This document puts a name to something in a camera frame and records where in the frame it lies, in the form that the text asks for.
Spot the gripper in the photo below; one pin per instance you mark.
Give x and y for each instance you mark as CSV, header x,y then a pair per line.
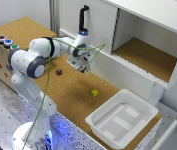
x,y
77,61

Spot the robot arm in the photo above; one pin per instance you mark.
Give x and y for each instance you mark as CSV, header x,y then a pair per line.
x,y
24,63

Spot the purple block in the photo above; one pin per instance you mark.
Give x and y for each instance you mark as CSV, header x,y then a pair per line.
x,y
59,71

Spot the yellow block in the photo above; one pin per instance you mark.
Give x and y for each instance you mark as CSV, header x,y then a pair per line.
x,y
94,93

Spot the white sliding door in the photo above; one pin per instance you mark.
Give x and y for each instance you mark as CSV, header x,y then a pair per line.
x,y
101,23

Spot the wooden drawer box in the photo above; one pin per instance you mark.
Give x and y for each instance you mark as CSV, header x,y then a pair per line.
x,y
24,28

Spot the green button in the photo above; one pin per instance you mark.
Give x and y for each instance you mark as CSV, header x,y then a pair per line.
x,y
14,47

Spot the blue button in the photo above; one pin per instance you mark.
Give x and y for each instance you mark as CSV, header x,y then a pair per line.
x,y
8,42

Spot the white plastic box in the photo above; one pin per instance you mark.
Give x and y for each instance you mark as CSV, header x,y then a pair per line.
x,y
121,120

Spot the red button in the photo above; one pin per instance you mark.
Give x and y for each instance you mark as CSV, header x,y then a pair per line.
x,y
1,39

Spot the white cabinet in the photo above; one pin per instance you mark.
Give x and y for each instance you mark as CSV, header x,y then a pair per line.
x,y
154,13

